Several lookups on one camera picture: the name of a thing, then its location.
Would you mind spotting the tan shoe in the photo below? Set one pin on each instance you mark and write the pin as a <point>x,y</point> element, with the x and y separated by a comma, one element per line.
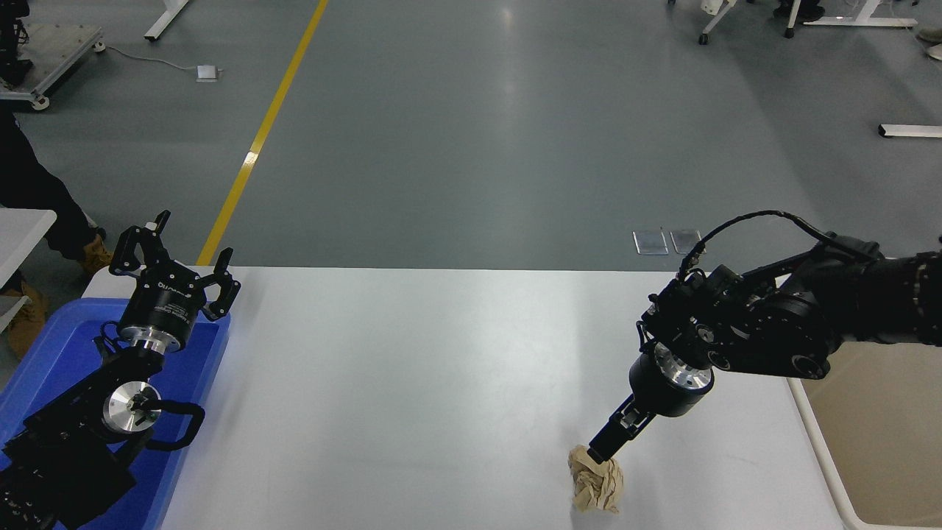
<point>933,34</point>

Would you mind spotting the large pale bin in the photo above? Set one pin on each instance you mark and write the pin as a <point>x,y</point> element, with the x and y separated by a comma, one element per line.
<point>883,442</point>

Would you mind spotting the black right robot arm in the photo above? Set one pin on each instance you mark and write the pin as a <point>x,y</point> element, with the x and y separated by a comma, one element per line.
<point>773,324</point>

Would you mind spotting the seated person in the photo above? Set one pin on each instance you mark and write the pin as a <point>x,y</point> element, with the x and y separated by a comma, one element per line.
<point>802,11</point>

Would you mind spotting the blue plastic tray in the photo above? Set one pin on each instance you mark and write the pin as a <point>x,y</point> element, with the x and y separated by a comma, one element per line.
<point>51,353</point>

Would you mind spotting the white side table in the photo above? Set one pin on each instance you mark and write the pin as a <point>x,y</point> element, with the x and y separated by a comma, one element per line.
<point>18,235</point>

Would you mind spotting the grey wheeled platform cart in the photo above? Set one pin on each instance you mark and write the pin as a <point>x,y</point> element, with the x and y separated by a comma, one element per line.
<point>62,48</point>

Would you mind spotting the white-framed wheeled chair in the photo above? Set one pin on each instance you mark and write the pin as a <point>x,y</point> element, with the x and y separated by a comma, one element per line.
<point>715,22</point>

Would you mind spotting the white shoe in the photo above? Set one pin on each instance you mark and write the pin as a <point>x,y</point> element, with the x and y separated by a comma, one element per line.
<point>936,52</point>

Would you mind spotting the metal floor plate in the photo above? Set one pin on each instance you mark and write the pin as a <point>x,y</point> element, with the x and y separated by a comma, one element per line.
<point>650,242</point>
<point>684,239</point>

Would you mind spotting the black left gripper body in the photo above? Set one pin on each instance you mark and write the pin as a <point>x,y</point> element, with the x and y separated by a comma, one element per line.
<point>162,305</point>

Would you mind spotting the white desk frame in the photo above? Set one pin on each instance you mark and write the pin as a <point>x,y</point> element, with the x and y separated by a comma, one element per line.
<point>861,20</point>

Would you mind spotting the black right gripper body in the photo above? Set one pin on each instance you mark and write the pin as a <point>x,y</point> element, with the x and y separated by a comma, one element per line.
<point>666,397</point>

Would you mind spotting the white power adapter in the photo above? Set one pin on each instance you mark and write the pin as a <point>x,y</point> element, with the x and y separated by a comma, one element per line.
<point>207,73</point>

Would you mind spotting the tan paper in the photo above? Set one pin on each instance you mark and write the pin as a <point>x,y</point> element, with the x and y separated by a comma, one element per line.
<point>600,489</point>

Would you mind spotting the black machine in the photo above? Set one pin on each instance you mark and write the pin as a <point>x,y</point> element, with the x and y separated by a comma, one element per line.
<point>11,44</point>

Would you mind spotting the white desk foot bar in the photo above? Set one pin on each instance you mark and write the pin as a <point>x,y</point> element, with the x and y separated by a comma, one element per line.
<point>912,131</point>

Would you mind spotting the white desk leg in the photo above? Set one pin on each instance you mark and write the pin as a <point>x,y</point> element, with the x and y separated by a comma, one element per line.
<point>165,20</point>

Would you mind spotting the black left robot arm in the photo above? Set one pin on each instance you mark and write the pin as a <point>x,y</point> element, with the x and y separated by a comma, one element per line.
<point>73,442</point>

